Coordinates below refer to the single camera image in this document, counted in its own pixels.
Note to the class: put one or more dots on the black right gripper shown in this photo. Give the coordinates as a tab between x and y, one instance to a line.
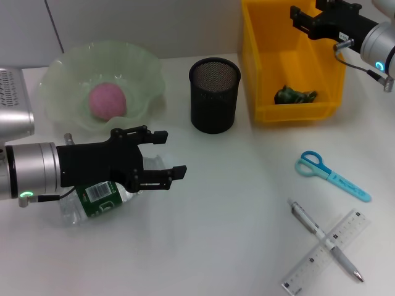
339	24

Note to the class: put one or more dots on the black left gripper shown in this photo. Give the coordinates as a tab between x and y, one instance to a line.
95	163

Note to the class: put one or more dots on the pink peach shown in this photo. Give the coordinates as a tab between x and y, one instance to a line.
108	101

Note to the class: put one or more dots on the clear green-label water bottle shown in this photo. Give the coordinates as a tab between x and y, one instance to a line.
98	200

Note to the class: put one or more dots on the green plastic wrapper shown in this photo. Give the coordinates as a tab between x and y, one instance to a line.
287	95

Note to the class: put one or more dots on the black mesh pen holder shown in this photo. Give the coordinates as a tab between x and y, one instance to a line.
213	105

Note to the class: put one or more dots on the green glass fruit bowl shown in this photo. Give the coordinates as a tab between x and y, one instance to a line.
139	80

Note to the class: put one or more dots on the blue scissors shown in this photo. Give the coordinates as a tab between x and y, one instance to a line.
345	183

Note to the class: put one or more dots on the transparent plastic ruler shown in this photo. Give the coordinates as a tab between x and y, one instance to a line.
311	265

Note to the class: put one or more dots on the white grey pen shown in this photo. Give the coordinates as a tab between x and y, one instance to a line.
344	259

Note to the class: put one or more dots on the yellow plastic bin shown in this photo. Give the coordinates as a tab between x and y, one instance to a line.
268	68

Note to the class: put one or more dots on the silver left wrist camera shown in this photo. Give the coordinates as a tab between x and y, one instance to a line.
15	108

